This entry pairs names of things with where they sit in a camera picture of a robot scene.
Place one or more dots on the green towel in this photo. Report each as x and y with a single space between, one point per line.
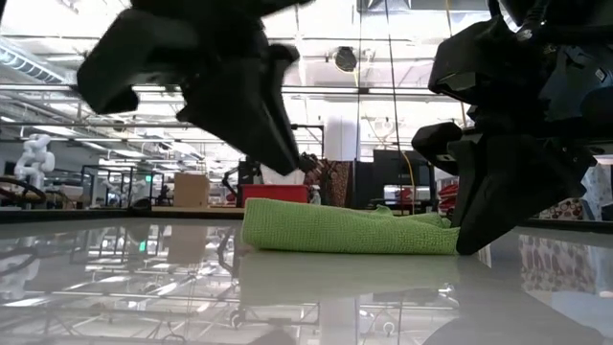
335 230

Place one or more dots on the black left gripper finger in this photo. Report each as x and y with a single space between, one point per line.
134 57
249 110

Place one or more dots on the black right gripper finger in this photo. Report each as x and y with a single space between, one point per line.
517 187
438 144

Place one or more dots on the silver ceiling duct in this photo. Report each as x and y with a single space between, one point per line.
29 67

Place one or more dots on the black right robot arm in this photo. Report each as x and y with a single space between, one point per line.
574 9

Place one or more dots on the white pillar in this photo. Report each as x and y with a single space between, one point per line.
341 139

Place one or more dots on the tan wooden board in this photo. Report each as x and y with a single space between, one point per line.
201 210

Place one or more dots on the black round hanging device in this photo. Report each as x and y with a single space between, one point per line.
346 59

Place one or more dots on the black metal frame cage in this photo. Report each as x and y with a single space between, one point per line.
122 168

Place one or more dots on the brown floral cloth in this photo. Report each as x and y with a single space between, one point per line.
337 182

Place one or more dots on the black table frame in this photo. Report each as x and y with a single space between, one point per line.
72 214

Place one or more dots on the black monitor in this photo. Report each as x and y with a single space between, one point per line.
392 167

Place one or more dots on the white robot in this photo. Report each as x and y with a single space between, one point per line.
36 158

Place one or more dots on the polka dot fabric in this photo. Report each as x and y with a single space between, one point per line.
562 210

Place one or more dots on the red bin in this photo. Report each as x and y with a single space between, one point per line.
273 191

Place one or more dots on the small black dome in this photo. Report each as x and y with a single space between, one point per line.
140 206

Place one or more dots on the black hoop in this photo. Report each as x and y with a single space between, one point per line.
24 184

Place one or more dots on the black background robot arm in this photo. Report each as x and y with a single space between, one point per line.
246 175

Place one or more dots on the cardboard box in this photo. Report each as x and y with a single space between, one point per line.
191 190

